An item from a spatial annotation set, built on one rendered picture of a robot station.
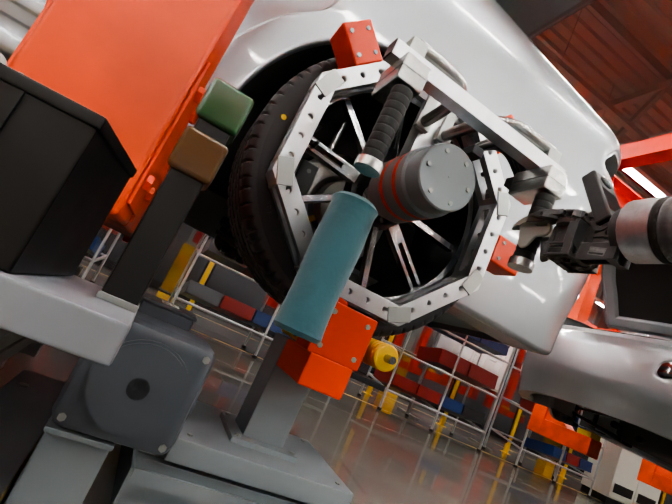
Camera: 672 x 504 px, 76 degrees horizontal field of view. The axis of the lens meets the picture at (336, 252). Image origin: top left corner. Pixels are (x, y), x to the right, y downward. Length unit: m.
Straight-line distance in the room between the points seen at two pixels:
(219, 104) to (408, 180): 0.48
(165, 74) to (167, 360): 0.39
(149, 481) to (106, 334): 0.60
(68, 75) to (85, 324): 0.33
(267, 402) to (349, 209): 0.49
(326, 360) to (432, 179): 0.39
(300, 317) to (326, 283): 0.07
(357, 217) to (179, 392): 0.39
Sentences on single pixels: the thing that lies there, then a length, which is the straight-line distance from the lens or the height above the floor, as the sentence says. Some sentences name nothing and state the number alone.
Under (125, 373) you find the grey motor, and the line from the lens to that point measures 0.71.
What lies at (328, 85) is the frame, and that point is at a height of 0.94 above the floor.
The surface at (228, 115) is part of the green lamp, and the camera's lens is 0.41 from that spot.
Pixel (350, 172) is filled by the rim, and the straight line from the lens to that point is 1.01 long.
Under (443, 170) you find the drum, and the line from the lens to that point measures 0.82.
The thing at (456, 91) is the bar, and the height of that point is 0.97.
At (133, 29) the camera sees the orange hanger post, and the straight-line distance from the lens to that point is 0.60.
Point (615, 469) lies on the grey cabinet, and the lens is 8.75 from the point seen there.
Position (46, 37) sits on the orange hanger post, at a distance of 0.60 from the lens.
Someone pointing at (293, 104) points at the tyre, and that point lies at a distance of 0.97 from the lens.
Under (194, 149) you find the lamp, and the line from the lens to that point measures 0.39.
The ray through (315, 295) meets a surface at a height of 0.55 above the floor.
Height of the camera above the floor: 0.49
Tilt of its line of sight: 11 degrees up
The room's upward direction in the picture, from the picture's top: 25 degrees clockwise
